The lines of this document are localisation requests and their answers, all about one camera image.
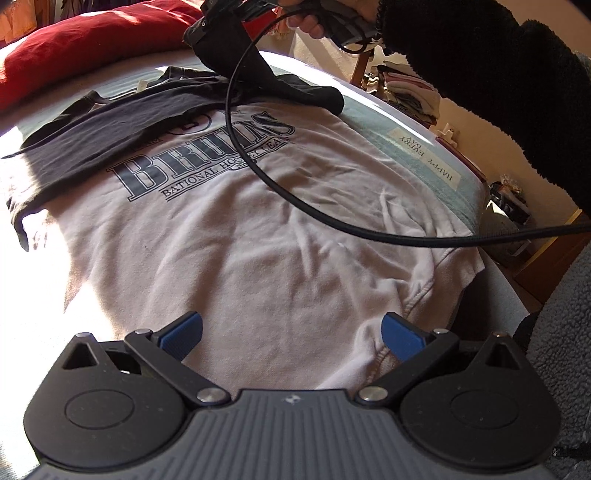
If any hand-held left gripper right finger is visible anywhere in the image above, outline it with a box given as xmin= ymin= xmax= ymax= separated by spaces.
xmin=353 ymin=311 xmax=529 ymax=408

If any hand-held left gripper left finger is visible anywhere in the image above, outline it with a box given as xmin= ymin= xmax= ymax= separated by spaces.
xmin=60 ymin=310 xmax=232 ymax=408

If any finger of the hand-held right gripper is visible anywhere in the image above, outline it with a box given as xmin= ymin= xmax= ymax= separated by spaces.
xmin=184 ymin=9 xmax=245 ymax=47

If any white sweatshirt with dark sleeves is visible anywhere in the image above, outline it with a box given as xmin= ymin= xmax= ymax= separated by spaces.
xmin=2 ymin=25 xmax=485 ymax=393

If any person's right forearm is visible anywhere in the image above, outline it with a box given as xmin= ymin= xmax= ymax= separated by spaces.
xmin=376 ymin=0 xmax=591 ymax=210

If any stack of folded clothes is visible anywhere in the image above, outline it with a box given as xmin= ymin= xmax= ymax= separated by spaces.
xmin=362 ymin=65 xmax=439 ymax=127

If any person's right hand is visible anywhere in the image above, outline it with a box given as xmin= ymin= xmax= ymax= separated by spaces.
xmin=277 ymin=0 xmax=382 ymax=42

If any wooden chair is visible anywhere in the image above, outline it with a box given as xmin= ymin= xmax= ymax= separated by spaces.
xmin=351 ymin=48 xmax=377 ymax=90

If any teal plaid blanket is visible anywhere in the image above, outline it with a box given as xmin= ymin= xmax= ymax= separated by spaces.
xmin=0 ymin=46 xmax=483 ymax=462

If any red pillow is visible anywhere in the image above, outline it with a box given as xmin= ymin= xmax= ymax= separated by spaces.
xmin=0 ymin=0 xmax=206 ymax=112

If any wooden cabinet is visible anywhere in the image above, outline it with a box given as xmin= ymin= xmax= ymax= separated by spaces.
xmin=512 ymin=208 xmax=591 ymax=305

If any person's fleece jacket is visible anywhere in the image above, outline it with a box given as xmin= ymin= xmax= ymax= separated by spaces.
xmin=515 ymin=256 xmax=591 ymax=480

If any black cable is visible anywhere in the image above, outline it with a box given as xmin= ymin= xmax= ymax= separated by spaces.
xmin=225 ymin=9 xmax=591 ymax=247

